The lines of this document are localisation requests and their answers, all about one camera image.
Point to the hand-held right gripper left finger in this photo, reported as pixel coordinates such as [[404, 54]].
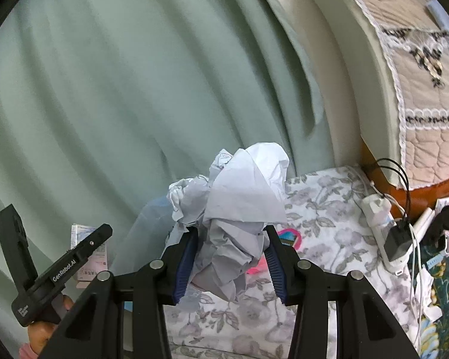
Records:
[[183, 265]]

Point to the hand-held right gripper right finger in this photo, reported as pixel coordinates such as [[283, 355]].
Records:
[[275, 265]]

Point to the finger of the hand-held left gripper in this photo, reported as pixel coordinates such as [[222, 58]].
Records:
[[95, 239], [15, 239]]

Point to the small white box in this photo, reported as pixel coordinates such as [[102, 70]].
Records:
[[99, 260]]

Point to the white paper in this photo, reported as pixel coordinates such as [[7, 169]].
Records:
[[243, 202]]

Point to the person's left hand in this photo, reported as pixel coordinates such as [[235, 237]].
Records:
[[41, 334]]

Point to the pink plastic hair accessory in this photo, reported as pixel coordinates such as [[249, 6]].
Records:
[[256, 269]]

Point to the white power strip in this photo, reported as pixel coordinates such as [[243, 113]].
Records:
[[376, 209]]

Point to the black charger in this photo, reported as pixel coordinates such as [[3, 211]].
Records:
[[396, 245]]

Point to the white power bank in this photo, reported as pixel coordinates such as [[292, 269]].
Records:
[[424, 218]]

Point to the green curtain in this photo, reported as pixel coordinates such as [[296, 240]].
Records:
[[116, 82]]

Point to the green floral cloth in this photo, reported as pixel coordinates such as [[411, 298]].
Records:
[[445, 291]]

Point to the black device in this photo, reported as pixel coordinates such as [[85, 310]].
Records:
[[441, 220]]

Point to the beige quilted lace cover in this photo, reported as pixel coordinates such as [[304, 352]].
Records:
[[426, 101]]

